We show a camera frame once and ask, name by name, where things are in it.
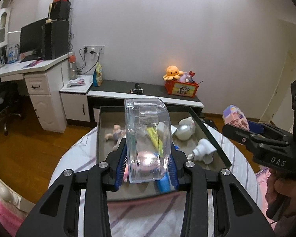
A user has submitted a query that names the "blue highlighter marker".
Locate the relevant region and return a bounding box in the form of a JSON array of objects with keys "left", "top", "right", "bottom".
[{"left": 155, "top": 172, "right": 171, "bottom": 193}]

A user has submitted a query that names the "pink building block toy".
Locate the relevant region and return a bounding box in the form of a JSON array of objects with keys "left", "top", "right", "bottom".
[{"left": 222, "top": 105, "right": 250, "bottom": 131}]

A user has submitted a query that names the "rose gold metal cup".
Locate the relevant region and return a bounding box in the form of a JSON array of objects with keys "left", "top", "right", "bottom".
[{"left": 128, "top": 151, "right": 162, "bottom": 184}]

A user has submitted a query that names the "yellow highlighter marker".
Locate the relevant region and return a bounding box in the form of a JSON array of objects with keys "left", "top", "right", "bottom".
[{"left": 147, "top": 127, "right": 164, "bottom": 157}]

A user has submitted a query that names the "white wall-plug night light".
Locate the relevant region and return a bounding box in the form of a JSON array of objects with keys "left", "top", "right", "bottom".
[{"left": 188, "top": 139, "right": 217, "bottom": 165}]

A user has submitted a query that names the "pink pig doll figure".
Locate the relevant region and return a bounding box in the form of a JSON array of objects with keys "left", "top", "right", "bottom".
[{"left": 105, "top": 125, "right": 126, "bottom": 151}]

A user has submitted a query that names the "white power adapter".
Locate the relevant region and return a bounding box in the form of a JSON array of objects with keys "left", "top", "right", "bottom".
[{"left": 156, "top": 122, "right": 177, "bottom": 137}]

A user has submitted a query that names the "white silver rabbit figure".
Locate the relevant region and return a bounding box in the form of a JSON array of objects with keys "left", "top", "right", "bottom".
[{"left": 175, "top": 117, "right": 196, "bottom": 141}]

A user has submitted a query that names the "person's right hand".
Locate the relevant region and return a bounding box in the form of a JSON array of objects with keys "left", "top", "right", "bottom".
[{"left": 265, "top": 169, "right": 296, "bottom": 217}]

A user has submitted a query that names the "white door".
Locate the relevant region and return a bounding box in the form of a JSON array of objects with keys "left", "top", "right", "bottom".
[{"left": 259, "top": 50, "right": 296, "bottom": 132}]

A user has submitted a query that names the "black bathroom scale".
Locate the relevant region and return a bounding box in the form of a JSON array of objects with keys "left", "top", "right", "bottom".
[{"left": 202, "top": 118, "right": 218, "bottom": 131}]

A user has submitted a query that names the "striped white bed sheet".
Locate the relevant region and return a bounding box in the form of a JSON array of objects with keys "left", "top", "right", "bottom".
[{"left": 50, "top": 125, "right": 262, "bottom": 236}]

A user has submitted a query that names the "pink black-rimmed storage box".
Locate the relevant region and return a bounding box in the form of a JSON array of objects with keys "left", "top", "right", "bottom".
[{"left": 97, "top": 106, "right": 231, "bottom": 202}]

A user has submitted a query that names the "orange cartoon storage box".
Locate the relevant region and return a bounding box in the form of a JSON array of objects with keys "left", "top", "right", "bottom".
[{"left": 165, "top": 80, "right": 199, "bottom": 98}]

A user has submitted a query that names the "small black device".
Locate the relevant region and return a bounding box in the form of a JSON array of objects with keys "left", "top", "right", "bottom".
[{"left": 130, "top": 83, "right": 144, "bottom": 95}]

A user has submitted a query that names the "pink plush toy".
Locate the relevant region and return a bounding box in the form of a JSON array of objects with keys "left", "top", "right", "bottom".
[{"left": 179, "top": 72, "right": 189, "bottom": 83}]

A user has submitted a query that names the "white small side cabinet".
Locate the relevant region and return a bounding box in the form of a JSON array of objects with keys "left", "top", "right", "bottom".
[{"left": 59, "top": 75, "right": 92, "bottom": 122}]

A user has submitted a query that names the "yellow snack bag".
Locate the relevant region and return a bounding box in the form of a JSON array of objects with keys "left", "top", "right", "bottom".
[{"left": 93, "top": 63, "right": 103, "bottom": 87}]

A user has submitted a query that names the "orange octopus plush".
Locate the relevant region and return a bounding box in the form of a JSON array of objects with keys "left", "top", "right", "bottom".
[{"left": 163, "top": 65, "right": 184, "bottom": 81}]

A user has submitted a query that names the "orange-lid water bottle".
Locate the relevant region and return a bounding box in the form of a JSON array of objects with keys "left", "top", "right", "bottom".
[{"left": 68, "top": 55, "right": 77, "bottom": 80}]

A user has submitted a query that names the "pink quilt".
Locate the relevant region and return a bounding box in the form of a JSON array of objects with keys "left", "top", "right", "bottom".
[{"left": 0, "top": 198, "right": 26, "bottom": 236}]

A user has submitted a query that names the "white desk with drawers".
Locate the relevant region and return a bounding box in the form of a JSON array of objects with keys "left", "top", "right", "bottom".
[{"left": 0, "top": 52, "right": 74, "bottom": 133}]

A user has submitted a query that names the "black office chair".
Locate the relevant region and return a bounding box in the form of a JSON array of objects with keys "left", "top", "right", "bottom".
[{"left": 0, "top": 81, "right": 24, "bottom": 136}]

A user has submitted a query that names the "black computer tower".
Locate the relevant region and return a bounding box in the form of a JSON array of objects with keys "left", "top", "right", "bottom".
[{"left": 41, "top": 20, "right": 69, "bottom": 60}]

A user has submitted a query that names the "black computer monitor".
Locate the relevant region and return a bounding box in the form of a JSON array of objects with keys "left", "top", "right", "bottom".
[{"left": 20, "top": 18, "right": 47, "bottom": 62}]

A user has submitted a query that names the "black speaker box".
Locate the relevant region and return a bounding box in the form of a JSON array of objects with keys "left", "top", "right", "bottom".
[{"left": 50, "top": 0, "right": 71, "bottom": 20}]

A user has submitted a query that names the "white bed frame post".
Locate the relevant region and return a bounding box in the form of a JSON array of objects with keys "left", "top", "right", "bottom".
[{"left": 0, "top": 179, "right": 35, "bottom": 213}]

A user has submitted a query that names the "wall power outlet strip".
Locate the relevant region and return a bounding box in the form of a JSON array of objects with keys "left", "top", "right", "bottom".
[{"left": 83, "top": 45, "right": 105, "bottom": 55}]

